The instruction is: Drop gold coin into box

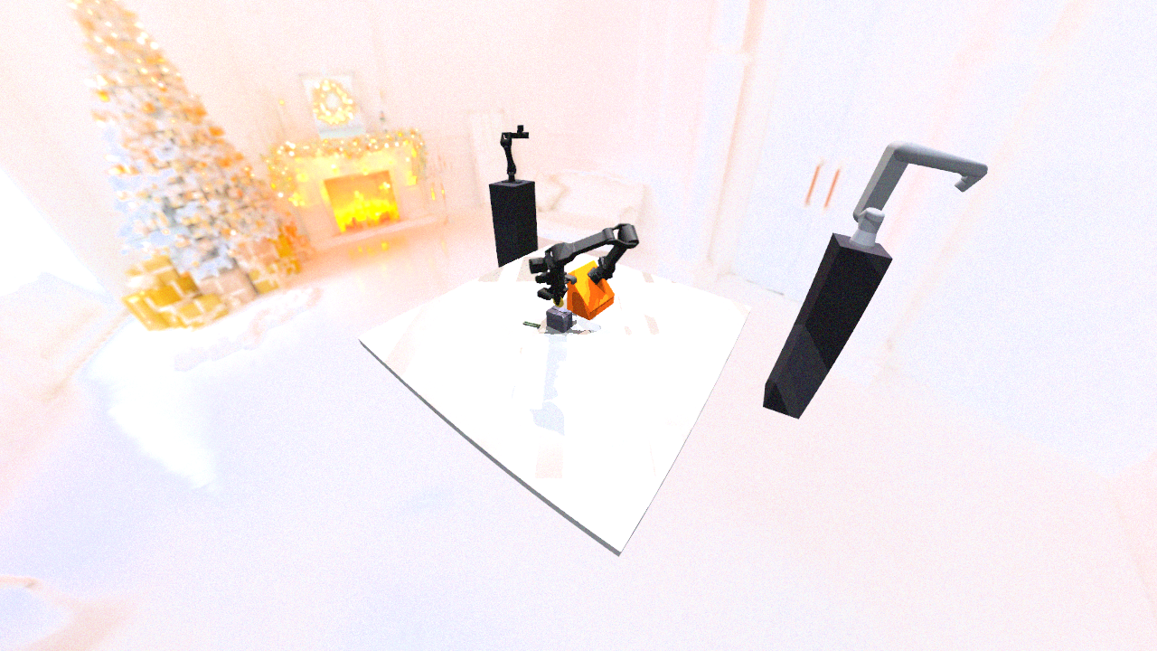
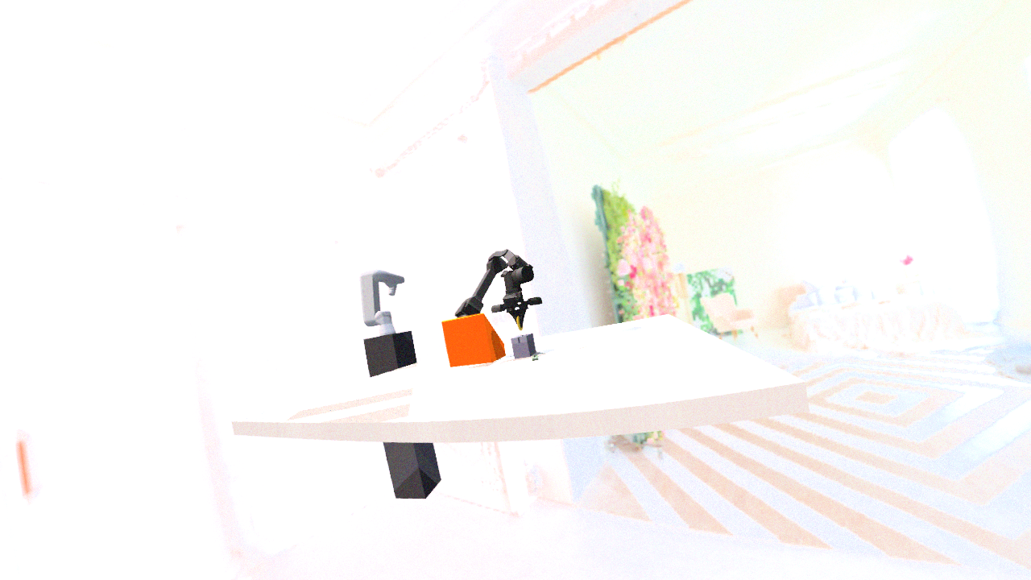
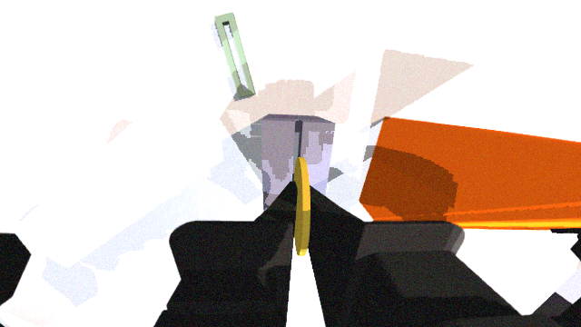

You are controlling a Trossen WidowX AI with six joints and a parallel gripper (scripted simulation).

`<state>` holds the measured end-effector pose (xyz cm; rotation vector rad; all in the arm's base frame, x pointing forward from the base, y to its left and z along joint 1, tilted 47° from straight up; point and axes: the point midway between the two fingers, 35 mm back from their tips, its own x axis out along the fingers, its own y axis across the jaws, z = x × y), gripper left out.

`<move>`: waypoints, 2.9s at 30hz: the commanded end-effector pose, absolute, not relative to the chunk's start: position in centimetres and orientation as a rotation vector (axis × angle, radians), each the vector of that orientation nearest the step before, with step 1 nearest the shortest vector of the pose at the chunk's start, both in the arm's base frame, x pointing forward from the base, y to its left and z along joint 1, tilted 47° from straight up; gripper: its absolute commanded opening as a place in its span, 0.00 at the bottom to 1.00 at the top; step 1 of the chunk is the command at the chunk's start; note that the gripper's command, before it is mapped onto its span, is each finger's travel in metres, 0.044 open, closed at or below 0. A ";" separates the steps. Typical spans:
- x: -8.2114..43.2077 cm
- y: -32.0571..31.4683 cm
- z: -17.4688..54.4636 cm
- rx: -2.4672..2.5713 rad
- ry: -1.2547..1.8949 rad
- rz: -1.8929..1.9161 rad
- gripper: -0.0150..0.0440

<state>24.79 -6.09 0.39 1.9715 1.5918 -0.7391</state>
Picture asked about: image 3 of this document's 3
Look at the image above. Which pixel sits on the gold coin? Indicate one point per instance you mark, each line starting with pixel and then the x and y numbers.
pixel 302 223

